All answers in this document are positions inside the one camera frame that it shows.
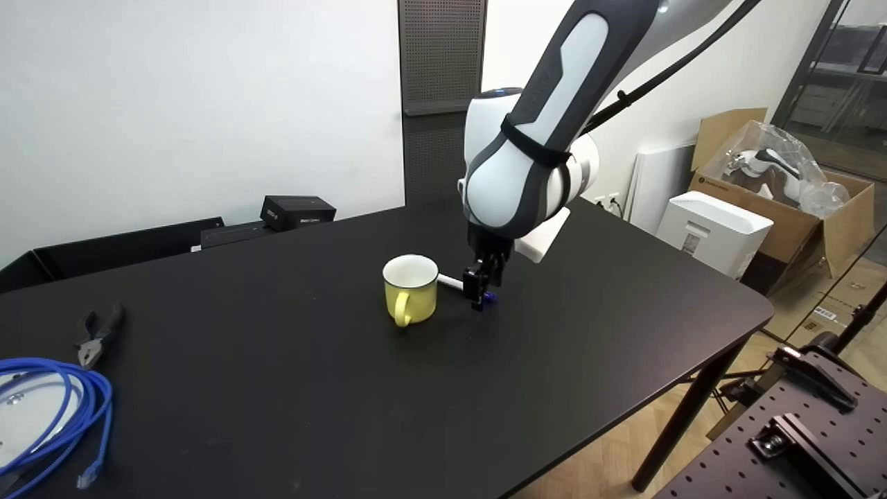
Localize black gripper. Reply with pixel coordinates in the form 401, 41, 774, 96
464, 226, 512, 314

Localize white marker with blue cap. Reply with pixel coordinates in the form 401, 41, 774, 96
436, 271, 504, 308

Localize yellow enamel mug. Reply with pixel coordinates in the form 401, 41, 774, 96
381, 251, 443, 330

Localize white upright panel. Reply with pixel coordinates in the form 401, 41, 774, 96
624, 142, 698, 225

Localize small black box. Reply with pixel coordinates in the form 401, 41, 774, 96
257, 194, 339, 233

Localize dark grey pillar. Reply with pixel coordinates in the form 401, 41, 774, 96
397, 0, 490, 211

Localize white boxy appliance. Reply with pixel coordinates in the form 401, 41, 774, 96
654, 188, 777, 283

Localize black table leg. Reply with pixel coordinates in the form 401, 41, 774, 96
630, 334, 748, 494

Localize clear plastic bag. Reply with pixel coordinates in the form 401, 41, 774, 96
703, 120, 853, 219

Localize open cardboard box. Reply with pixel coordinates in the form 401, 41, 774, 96
690, 104, 879, 280

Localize black flat panel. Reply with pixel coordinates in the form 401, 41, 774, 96
0, 215, 228, 296

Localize purple perforated breadboard plate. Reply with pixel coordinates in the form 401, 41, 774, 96
654, 344, 887, 499

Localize white plastic sheet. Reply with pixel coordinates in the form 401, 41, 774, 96
0, 368, 92, 459

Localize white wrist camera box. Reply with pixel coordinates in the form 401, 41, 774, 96
512, 206, 575, 267

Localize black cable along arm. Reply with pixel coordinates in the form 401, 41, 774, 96
579, 0, 764, 135

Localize black bracket on breadboard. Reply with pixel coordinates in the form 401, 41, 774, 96
745, 409, 882, 499

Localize black handled pliers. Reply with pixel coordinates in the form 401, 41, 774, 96
76, 303, 128, 372

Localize blue network cable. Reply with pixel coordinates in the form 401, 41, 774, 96
0, 355, 117, 499

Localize black metal shelf frame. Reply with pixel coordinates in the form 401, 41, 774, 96
771, 0, 887, 161

